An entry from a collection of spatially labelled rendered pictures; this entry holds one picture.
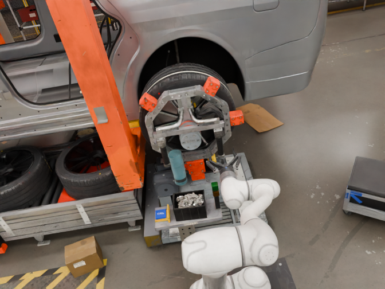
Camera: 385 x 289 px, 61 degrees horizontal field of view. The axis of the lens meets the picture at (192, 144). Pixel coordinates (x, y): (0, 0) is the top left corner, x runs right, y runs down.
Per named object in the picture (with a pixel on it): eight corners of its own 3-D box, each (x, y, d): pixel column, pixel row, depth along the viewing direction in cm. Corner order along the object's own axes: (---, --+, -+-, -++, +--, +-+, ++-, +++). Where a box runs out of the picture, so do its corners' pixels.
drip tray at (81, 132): (118, 123, 397) (117, 120, 394) (110, 144, 364) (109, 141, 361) (78, 127, 402) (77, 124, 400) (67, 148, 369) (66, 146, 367)
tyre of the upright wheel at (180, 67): (225, 141, 261) (236, 62, 222) (230, 160, 242) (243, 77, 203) (141, 141, 254) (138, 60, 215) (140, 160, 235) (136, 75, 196)
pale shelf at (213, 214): (219, 200, 217) (218, 197, 215) (223, 220, 203) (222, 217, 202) (155, 210, 218) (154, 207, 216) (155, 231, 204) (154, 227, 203)
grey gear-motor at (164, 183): (180, 174, 294) (173, 143, 273) (183, 209, 261) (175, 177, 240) (160, 177, 295) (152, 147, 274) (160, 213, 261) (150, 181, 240)
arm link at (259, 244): (268, 212, 118) (231, 218, 117) (285, 234, 100) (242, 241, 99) (271, 246, 120) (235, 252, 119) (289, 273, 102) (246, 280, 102)
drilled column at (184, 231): (199, 247, 240) (190, 209, 215) (200, 258, 232) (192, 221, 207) (185, 249, 240) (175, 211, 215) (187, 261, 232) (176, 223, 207)
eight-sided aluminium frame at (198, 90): (231, 148, 233) (225, 79, 201) (233, 154, 228) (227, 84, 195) (157, 161, 234) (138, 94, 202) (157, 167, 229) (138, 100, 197)
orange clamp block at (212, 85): (212, 91, 206) (219, 79, 201) (213, 97, 200) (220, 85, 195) (202, 87, 204) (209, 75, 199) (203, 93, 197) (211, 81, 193)
